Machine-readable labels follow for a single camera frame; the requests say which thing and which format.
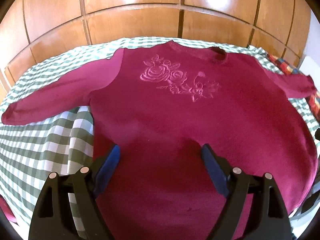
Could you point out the crimson red sweater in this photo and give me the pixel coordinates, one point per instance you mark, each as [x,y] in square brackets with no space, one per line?
[160,105]

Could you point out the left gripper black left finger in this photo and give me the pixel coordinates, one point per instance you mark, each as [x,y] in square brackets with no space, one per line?
[68,203]

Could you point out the white bedside board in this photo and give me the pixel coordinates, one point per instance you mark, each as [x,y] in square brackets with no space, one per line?
[309,67]

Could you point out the green white checkered bedsheet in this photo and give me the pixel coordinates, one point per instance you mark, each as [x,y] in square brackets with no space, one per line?
[64,143]

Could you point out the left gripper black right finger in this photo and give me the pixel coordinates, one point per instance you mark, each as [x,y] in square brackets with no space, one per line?
[254,207]

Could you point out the white metal bed frame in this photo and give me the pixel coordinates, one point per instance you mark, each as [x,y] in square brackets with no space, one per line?
[308,205]

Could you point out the red cloth at bedside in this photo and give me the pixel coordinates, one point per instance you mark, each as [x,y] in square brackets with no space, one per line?
[7,211]

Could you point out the multicolour plaid pillow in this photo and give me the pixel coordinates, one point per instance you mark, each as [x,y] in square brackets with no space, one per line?
[295,84]

